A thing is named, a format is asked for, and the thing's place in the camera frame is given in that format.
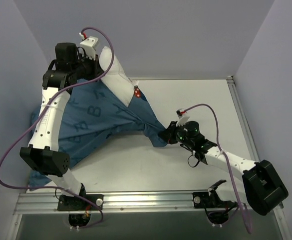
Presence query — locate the white pillow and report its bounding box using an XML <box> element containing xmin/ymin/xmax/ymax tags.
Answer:
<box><xmin>99</xmin><ymin>46</ymin><xmax>137</xmax><ymax>107</ymax></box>

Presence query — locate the blue cartoon print pillowcase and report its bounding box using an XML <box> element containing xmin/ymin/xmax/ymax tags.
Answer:
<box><xmin>27</xmin><ymin>81</ymin><xmax>170</xmax><ymax>192</ymax></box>

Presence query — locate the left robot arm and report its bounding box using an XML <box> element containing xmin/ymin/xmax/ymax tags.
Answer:
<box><xmin>19</xmin><ymin>38</ymin><xmax>101</xmax><ymax>210</ymax></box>

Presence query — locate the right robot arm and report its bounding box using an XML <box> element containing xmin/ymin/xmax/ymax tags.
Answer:
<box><xmin>158</xmin><ymin>121</ymin><xmax>289</xmax><ymax>216</ymax></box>

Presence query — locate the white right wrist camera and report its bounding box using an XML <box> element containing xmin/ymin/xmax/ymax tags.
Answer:
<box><xmin>176</xmin><ymin>108</ymin><xmax>190</xmax><ymax>127</ymax></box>

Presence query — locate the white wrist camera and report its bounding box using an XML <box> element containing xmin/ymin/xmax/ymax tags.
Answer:
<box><xmin>176</xmin><ymin>108</ymin><xmax>190</xmax><ymax>127</ymax></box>
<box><xmin>79</xmin><ymin>33</ymin><xmax>99</xmax><ymax>58</ymax></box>

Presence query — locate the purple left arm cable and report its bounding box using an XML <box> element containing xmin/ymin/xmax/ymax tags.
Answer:
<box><xmin>0</xmin><ymin>26</ymin><xmax>114</xmax><ymax>230</ymax></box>

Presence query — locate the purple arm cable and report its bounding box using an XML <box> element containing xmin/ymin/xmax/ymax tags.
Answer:
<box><xmin>178</xmin><ymin>103</ymin><xmax>253</xmax><ymax>235</ymax></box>
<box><xmin>0</xmin><ymin>26</ymin><xmax>114</xmax><ymax>230</ymax></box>

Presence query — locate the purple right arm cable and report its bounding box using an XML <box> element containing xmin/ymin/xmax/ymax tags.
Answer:
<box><xmin>178</xmin><ymin>103</ymin><xmax>253</xmax><ymax>235</ymax></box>

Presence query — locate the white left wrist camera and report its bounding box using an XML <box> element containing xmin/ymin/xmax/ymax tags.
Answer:
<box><xmin>79</xmin><ymin>33</ymin><xmax>99</xmax><ymax>58</ymax></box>

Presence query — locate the black thin right cable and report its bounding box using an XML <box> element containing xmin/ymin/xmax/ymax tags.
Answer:
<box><xmin>187</xmin><ymin>153</ymin><xmax>202</xmax><ymax>169</ymax></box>

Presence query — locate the aluminium right side rail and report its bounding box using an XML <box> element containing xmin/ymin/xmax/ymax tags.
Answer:
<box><xmin>226</xmin><ymin>76</ymin><xmax>260</xmax><ymax>162</ymax></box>

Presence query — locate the aluminium rail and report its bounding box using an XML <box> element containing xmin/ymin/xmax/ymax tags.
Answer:
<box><xmin>129</xmin><ymin>75</ymin><xmax>234</xmax><ymax>81</ymax></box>
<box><xmin>12</xmin><ymin>187</ymin><xmax>284</xmax><ymax>215</ymax></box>
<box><xmin>226</xmin><ymin>76</ymin><xmax>260</xmax><ymax>162</ymax></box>

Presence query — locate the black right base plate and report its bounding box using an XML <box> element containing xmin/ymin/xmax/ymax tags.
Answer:
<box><xmin>192</xmin><ymin>191</ymin><xmax>238</xmax><ymax>209</ymax></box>

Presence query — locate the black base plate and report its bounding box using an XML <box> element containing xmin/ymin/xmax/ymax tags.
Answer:
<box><xmin>192</xmin><ymin>191</ymin><xmax>238</xmax><ymax>209</ymax></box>
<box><xmin>57</xmin><ymin>194</ymin><xmax>104</xmax><ymax>212</ymax></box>

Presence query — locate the aluminium back rail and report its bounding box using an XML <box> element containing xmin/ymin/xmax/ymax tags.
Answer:
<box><xmin>129</xmin><ymin>75</ymin><xmax>234</xmax><ymax>81</ymax></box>

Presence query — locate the aluminium front rail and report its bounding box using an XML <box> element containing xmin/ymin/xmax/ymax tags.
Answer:
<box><xmin>12</xmin><ymin>187</ymin><xmax>284</xmax><ymax>215</ymax></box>

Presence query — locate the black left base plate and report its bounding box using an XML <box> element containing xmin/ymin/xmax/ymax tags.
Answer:
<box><xmin>57</xmin><ymin>194</ymin><xmax>104</xmax><ymax>212</ymax></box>

